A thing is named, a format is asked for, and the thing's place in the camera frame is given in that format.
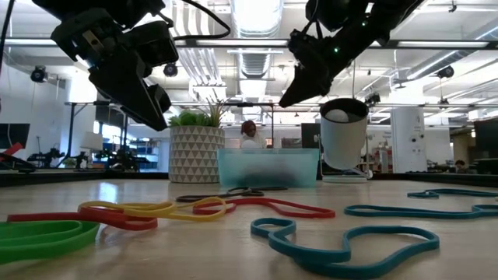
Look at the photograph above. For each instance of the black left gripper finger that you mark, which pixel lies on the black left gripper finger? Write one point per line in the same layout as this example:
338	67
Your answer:
162	99
128	89

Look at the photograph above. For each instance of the black background gantry frame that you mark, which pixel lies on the black background gantry frame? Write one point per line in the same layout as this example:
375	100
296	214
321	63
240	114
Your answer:
71	132

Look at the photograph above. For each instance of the teal translucent plastic bin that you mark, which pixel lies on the teal translucent plastic bin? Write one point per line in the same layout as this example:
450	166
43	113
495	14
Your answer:
268	167

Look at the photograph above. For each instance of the red rubber band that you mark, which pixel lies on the red rubber band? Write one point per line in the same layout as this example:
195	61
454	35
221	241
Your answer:
116	221
311	213

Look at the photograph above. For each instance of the yellow rubber band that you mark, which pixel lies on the yellow rubber band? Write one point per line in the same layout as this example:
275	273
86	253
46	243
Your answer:
155	210

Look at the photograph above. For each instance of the black aluminium table frame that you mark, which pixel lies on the black aluminium table frame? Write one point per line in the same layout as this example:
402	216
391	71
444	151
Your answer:
78	177

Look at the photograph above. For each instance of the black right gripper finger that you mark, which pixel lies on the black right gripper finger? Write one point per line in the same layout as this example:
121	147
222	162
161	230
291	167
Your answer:
311	83

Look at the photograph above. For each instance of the dark purple rubber band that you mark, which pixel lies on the dark purple rubber band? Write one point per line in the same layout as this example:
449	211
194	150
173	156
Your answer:
194	198

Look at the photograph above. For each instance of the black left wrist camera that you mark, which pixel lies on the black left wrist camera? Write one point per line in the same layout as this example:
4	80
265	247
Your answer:
155	44

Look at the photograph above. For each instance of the white spotlight lamp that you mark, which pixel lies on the white spotlight lamp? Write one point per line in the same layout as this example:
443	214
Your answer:
342	144

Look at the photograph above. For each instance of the black ceiling spotlight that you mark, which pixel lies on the black ceiling spotlight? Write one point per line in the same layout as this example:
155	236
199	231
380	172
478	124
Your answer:
39	74
446	72
170	70

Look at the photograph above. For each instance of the succulent in triangle-patterned pot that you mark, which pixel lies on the succulent in triangle-patterned pot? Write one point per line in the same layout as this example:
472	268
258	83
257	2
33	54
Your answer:
194	155

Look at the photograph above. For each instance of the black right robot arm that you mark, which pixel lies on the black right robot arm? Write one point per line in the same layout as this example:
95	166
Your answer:
373	15

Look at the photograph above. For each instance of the silver ventilation duct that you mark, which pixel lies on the silver ventilation duct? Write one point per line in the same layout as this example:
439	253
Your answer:
257	15

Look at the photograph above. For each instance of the black monitor with red graphic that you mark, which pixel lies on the black monitor with red graphic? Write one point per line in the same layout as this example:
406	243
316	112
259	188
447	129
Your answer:
15	136

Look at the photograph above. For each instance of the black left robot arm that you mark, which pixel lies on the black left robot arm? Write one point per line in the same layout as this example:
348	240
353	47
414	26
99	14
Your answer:
97	5

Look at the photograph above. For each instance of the green rubber band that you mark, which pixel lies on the green rubber band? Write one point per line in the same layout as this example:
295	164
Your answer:
46	249

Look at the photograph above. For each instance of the black beam with light strips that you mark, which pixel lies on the black beam with light strips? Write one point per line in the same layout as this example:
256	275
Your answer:
428	43

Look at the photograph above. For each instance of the black wall screen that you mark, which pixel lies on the black wall screen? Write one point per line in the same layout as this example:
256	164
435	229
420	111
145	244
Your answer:
310	136

